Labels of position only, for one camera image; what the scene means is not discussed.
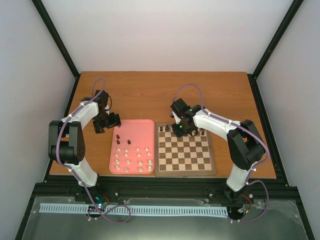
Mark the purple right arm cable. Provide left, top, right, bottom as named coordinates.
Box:
left=172, top=83, right=270, bottom=223

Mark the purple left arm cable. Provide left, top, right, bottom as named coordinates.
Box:
left=56, top=78, right=131, bottom=224

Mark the wooden chess board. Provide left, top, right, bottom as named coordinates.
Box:
left=155, top=123, right=217, bottom=178

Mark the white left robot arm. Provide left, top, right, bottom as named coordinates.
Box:
left=48, top=90, right=121, bottom=202

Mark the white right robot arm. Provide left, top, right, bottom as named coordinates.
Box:
left=170, top=98, right=269, bottom=192

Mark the light blue cable duct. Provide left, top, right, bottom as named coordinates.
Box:
left=38, top=203, right=228, bottom=218

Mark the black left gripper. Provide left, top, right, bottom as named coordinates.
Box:
left=93, top=112, right=123, bottom=134

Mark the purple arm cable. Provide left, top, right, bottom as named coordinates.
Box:
left=56, top=78, right=131, bottom=224
left=172, top=83, right=270, bottom=223

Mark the black aluminium frame rail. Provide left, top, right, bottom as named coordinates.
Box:
left=30, top=175, right=302, bottom=207

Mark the pink plastic tray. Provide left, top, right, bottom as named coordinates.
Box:
left=109, top=119, right=155, bottom=175

